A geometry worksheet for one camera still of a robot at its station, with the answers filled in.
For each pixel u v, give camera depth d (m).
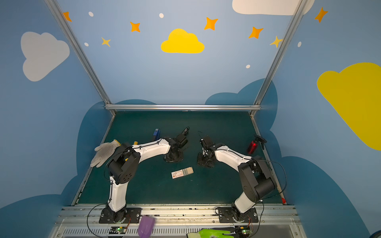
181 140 0.78
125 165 0.51
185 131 1.07
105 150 0.99
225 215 0.74
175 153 0.81
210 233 0.69
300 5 0.69
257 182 0.45
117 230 0.71
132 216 0.74
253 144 0.92
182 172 0.88
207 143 0.74
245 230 0.71
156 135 1.04
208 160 0.74
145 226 0.71
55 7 0.69
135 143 1.01
